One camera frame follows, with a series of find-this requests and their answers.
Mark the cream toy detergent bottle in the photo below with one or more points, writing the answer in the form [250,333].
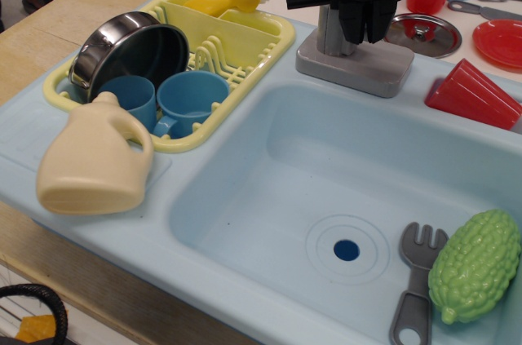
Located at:
[98,164]

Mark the steel pot lid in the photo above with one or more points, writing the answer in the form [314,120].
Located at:
[424,34]

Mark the blue toy mug right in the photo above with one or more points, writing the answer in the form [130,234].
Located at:
[186,98]

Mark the orange object bottom left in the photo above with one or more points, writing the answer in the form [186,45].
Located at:
[36,328]

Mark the grey toy fork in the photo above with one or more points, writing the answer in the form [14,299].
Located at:
[419,248]

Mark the red toy plate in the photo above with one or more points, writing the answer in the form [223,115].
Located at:
[499,41]

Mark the green toy bitter gourd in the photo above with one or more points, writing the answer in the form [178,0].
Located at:
[474,269]

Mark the brown shoe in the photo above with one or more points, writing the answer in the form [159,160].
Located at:
[30,6]

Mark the pale yellow dish rack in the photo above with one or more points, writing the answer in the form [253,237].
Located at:
[239,47]

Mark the red toy bowl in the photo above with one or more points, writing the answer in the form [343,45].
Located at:
[427,7]

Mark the light blue toy sink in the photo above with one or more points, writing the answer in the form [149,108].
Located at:
[286,223]

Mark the steel pot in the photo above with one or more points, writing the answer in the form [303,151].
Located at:
[130,44]

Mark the grey toy faucet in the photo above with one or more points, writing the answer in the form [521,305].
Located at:
[379,68]

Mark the grey toy spoon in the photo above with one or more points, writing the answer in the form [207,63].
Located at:
[486,12]

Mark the red toy cup lying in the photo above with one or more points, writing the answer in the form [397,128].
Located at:
[467,92]

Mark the blue toy cup left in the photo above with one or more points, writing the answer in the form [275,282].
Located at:
[137,95]

